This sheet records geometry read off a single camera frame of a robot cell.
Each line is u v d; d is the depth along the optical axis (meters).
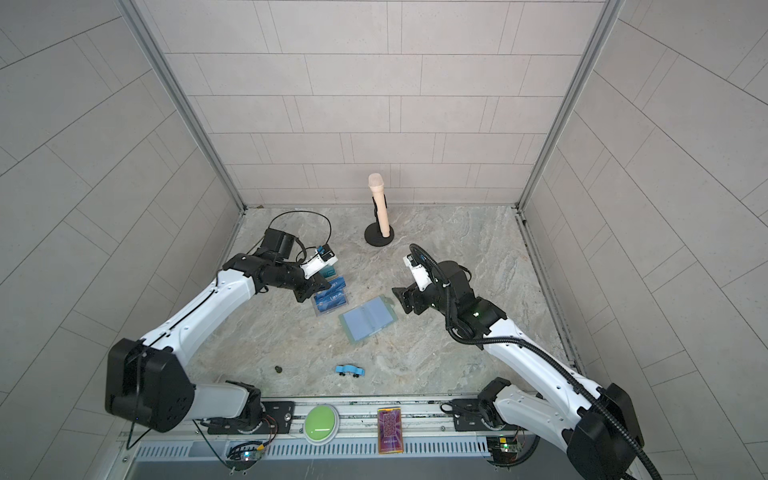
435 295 0.65
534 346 0.47
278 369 0.78
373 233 1.05
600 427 0.38
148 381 0.39
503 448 0.68
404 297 0.65
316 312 0.89
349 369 0.76
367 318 0.88
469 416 0.71
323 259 0.70
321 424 0.71
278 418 0.71
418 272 0.65
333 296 0.89
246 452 0.65
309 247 0.69
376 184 0.87
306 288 0.69
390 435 0.68
